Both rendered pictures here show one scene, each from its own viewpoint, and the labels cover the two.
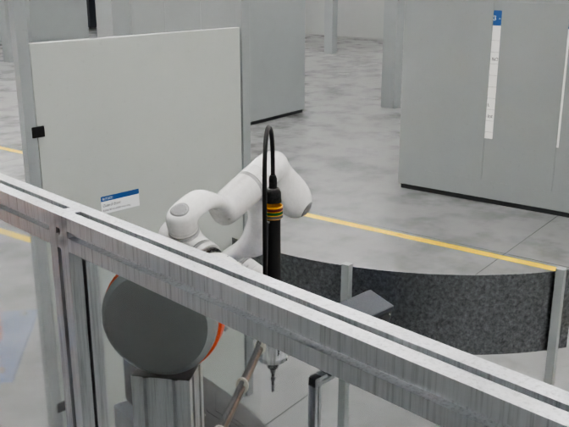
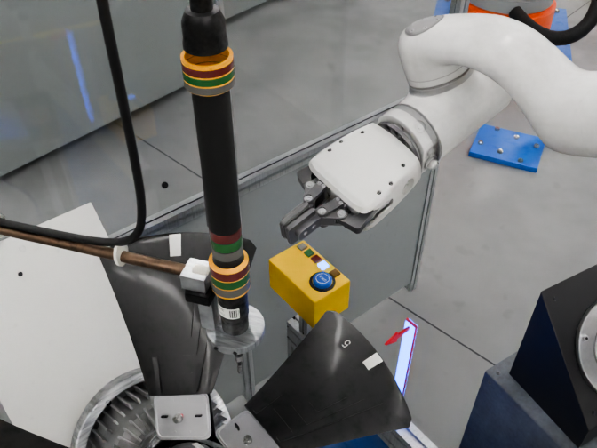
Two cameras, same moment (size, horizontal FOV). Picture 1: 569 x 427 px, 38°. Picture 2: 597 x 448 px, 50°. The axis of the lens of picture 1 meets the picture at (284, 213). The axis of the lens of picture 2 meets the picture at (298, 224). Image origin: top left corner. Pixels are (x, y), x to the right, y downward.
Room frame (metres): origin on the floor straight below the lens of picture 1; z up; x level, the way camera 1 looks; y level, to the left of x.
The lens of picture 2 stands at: (1.82, -0.44, 2.06)
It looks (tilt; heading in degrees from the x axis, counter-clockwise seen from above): 43 degrees down; 96
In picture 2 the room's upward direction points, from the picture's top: straight up
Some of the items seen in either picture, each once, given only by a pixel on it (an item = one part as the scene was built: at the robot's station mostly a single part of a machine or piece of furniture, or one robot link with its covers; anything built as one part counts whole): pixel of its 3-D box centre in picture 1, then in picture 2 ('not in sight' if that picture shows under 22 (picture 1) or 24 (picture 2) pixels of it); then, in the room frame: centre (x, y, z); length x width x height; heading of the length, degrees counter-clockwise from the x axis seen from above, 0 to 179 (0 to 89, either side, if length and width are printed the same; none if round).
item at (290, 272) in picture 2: not in sight; (308, 285); (1.74, 0.49, 1.02); 0.16 x 0.10 x 0.11; 135
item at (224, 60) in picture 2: (273, 211); (208, 70); (1.69, 0.02, 1.80); 0.04 x 0.04 x 0.03
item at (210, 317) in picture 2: not in sight; (225, 303); (1.68, 0.03, 1.49); 0.09 x 0.07 x 0.10; 170
